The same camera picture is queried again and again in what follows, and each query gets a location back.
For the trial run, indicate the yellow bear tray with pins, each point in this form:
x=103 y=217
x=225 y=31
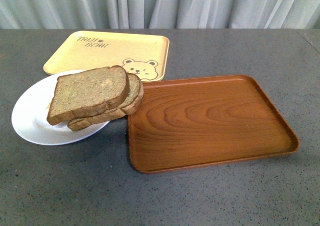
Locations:
x=143 y=55

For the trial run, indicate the white round plate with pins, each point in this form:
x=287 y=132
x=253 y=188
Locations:
x=29 y=116

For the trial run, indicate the grey pleated curtain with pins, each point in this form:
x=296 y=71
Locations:
x=159 y=14

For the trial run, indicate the brown wood-grain tray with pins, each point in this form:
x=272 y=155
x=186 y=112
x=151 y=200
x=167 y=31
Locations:
x=188 y=123

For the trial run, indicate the bread slice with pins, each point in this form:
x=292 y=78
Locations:
x=88 y=93
x=127 y=107

